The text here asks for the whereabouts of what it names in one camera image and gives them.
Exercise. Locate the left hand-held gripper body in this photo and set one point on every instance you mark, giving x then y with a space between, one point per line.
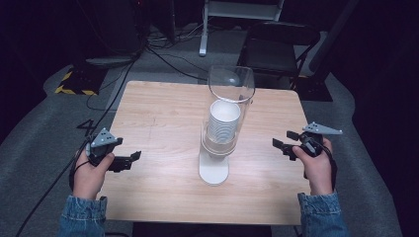
102 138

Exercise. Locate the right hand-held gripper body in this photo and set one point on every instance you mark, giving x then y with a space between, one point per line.
313 140

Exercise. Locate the person's right hand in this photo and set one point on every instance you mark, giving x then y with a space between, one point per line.
317 173

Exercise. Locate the person's left hand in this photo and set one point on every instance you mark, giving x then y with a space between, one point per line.
87 179

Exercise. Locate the black yellow striped floor ramp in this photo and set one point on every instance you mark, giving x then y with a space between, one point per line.
77 82

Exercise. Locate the stack of white paper cups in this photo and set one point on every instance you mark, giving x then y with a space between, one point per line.
224 120

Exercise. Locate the dark equipment stand grey base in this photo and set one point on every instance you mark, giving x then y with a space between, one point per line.
110 61

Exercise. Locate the black folding chair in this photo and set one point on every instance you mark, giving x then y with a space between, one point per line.
270 49

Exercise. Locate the black pole with base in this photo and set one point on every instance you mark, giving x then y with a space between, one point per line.
329 39

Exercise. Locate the white metal stand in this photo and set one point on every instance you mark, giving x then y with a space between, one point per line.
203 39

